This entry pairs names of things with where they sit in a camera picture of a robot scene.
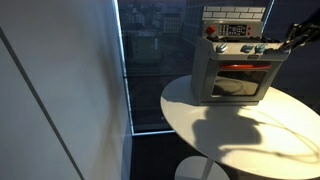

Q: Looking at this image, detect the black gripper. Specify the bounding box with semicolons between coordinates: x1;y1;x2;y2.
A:
281;21;320;54

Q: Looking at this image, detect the red timer knob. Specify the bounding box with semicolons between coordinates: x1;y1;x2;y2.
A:
205;25;217;36

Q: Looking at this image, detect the grey toy stove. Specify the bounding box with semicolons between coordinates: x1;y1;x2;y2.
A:
190;4;291;107

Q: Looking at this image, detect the grey oven door red handle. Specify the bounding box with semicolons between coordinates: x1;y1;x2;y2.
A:
202;60;282;103

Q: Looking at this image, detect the white table pedestal base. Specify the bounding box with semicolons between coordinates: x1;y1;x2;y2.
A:
174;155;231;180

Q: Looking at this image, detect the window frame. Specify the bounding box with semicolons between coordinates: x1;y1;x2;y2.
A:
112;0;176;137

